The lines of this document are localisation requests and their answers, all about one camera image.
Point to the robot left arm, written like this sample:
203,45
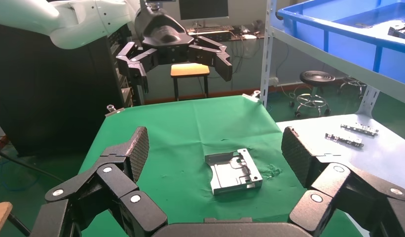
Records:
58,19

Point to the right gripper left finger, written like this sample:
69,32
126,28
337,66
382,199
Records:
104,196

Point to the silver binder clip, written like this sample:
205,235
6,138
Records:
114,112
251,97

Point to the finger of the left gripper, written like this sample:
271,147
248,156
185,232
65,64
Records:
218,59
137,63

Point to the chrome stool base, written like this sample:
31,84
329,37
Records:
347,84

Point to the sheet metal bracket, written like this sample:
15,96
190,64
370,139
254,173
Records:
401,32
231,176

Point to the wooden stool with black legs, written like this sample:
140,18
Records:
189,69

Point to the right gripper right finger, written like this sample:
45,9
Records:
339,196

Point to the black robot torso column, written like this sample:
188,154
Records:
42,98

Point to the black stool with chrome base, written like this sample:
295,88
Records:
316,78

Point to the small notched metal rail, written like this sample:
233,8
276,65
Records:
359,129
344,140

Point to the black computer monitor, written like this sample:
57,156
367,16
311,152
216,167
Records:
204,8

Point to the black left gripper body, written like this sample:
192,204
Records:
163,32

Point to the blue plastic bin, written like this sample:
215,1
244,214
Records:
352,45

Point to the green cloth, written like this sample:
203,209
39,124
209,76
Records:
189,137

